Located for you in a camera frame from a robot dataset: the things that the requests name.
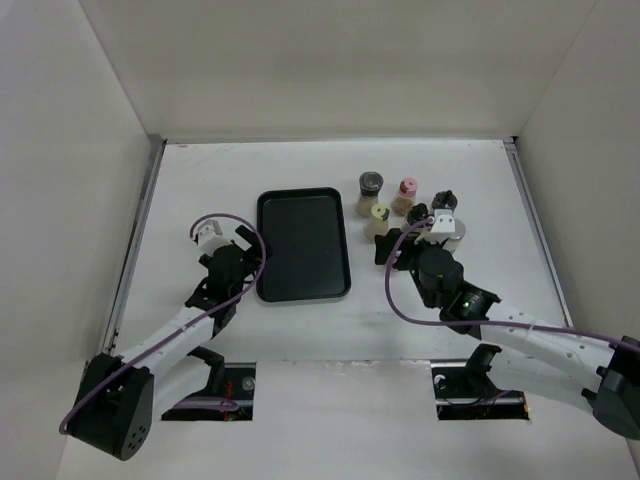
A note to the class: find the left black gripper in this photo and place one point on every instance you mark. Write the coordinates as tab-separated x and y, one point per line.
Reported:
252	259

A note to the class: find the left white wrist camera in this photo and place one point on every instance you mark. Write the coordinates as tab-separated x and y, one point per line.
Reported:
208	236

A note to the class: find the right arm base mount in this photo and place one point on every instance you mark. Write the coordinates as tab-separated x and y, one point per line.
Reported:
464	392

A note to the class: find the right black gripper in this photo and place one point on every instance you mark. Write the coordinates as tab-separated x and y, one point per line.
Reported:
381	242

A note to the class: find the right metal side rail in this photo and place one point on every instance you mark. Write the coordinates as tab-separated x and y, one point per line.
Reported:
516	165

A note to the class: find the clear-lid pepper grinder bottle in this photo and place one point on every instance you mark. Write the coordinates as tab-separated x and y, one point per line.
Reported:
370	184

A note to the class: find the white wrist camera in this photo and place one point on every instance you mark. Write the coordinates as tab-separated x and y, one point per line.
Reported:
443	223
208	236

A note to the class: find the silver-lid blue-label jar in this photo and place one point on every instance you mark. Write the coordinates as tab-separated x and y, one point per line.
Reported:
455	239

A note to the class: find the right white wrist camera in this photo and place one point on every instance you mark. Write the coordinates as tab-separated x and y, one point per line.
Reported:
443	223

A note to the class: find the black-cap spice bottle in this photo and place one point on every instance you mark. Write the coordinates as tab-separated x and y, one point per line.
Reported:
417	213

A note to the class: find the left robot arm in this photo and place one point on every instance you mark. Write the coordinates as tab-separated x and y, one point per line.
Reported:
120	396

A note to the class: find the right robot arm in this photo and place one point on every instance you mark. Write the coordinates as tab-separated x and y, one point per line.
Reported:
594	373

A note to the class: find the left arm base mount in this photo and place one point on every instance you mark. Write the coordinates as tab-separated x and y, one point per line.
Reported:
227	395

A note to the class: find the yellow-cap spice bottle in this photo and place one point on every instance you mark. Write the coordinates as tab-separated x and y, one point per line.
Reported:
378	222

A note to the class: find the black-knob grinder bottle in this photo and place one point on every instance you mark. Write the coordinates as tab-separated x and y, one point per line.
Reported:
445	200

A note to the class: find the metal side rail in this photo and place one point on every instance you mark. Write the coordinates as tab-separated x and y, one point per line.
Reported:
116	311
516	165

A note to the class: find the left metal side rail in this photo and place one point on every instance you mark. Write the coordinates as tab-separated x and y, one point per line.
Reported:
116	311

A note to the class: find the pink-cap spice bottle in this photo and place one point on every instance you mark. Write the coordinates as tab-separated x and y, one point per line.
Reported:
405	196

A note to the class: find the black rectangular tray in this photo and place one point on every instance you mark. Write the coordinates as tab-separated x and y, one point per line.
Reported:
305	231

